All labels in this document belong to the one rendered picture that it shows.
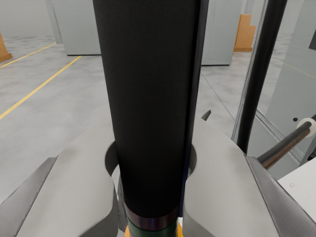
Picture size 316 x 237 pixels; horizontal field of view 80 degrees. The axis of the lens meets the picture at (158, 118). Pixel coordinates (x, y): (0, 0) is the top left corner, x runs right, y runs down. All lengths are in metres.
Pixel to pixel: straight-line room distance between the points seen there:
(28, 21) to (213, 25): 10.86
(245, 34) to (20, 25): 11.84
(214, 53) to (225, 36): 0.49
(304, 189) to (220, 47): 5.53
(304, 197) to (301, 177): 0.05
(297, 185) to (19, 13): 14.11
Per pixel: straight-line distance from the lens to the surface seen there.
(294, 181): 0.60
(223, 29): 5.89
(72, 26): 7.60
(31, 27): 14.04
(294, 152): 1.18
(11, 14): 14.42
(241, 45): 8.39
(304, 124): 0.37
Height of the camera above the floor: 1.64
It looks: 32 degrees down
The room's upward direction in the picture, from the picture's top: 1 degrees counter-clockwise
